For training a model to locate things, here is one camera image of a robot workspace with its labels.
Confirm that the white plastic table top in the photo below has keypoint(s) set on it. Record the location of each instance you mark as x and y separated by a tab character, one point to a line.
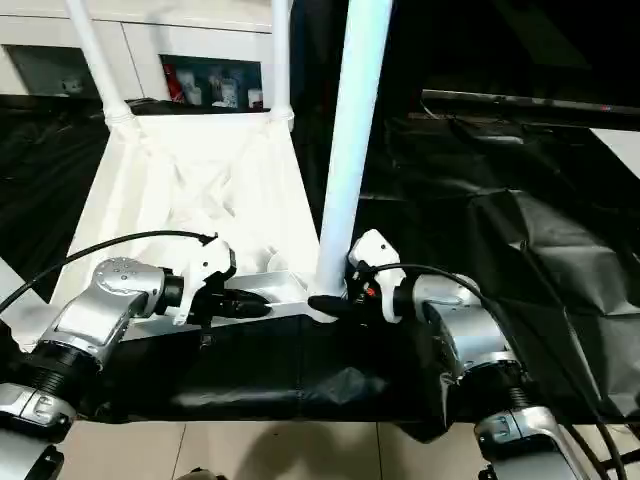
200	150

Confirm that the white plastic table leg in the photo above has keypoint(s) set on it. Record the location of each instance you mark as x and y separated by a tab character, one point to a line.
350	125
281	55
20	285
95	55

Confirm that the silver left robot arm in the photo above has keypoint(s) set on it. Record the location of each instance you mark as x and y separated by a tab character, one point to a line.
120	280

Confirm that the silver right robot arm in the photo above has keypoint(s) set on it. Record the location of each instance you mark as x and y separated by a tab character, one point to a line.
475	340

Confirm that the black mat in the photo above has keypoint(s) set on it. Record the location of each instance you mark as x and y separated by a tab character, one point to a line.
475	250

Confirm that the red packet in cabinet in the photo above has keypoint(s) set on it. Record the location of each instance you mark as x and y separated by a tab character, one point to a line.
175	85

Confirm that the white cabinet with glass doors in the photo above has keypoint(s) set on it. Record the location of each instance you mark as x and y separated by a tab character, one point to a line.
145	45

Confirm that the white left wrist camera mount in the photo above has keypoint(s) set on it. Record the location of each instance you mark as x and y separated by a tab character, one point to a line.
210	257

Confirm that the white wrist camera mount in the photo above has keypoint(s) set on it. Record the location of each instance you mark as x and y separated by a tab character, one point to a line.
210	257
375	247

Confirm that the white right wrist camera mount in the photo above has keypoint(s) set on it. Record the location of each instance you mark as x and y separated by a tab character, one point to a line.
375	247

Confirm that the black metal rail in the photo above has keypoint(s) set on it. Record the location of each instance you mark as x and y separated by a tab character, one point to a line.
525	100

